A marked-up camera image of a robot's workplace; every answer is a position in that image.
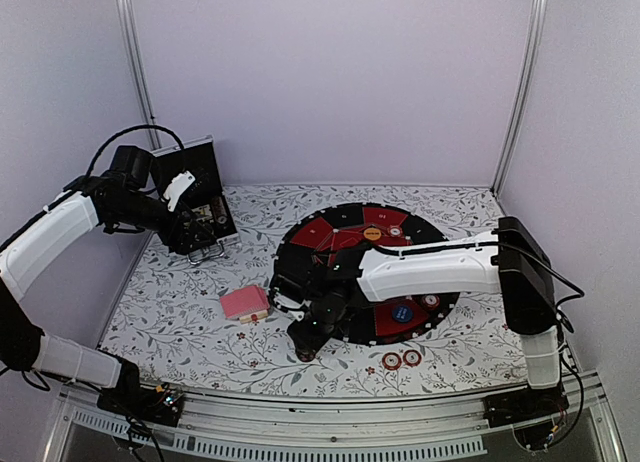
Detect front aluminium rail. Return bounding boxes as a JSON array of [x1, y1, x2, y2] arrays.
[[43, 372, 631, 461]]

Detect right aluminium frame post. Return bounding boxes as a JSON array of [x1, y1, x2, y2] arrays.
[[491, 0, 548, 199]]

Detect wooden card holder block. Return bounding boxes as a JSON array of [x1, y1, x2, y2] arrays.
[[239, 309, 269, 324]]

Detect orange chip sector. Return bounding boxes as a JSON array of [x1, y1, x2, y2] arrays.
[[422, 294, 440, 310]]

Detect aluminium poker chip case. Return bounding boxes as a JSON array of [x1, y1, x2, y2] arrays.
[[151, 135, 240, 266]]

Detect blue small blind button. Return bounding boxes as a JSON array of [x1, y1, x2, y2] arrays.
[[391, 305, 414, 324]]

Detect orange big blind button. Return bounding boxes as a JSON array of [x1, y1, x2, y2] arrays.
[[362, 227, 384, 241]]

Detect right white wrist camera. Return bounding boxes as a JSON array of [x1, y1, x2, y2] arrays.
[[269, 289, 304, 313]]

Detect left aluminium frame post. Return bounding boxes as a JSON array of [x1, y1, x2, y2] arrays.
[[115, 0, 156, 125]]

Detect floral table cloth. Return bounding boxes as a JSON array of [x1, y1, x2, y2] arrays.
[[100, 185, 526, 398]]

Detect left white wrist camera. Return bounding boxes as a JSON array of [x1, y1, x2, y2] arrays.
[[161, 171, 195, 212]]

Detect round red black poker mat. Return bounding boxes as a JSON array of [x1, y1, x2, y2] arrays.
[[273, 203, 459, 346]]

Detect orange chip stack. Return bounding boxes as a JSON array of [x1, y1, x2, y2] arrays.
[[382, 352, 403, 371]]

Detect aluminium frame post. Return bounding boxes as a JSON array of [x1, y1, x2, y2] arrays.
[[115, 0, 156, 125], [491, 0, 548, 199]]

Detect dark brown chip stack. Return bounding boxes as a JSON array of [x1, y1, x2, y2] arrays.
[[296, 350, 315, 363]]

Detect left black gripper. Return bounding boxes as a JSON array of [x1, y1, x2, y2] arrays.
[[111, 191, 218, 254]]

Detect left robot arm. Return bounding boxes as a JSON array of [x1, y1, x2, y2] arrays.
[[1, 124, 217, 427]]

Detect pink playing card deck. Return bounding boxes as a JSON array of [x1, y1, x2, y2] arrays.
[[220, 285, 269, 320]]

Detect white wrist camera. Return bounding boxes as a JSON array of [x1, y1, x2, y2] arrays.
[[161, 171, 195, 212], [269, 289, 304, 313]]

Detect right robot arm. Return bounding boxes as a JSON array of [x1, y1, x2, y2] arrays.
[[267, 204, 577, 451]]

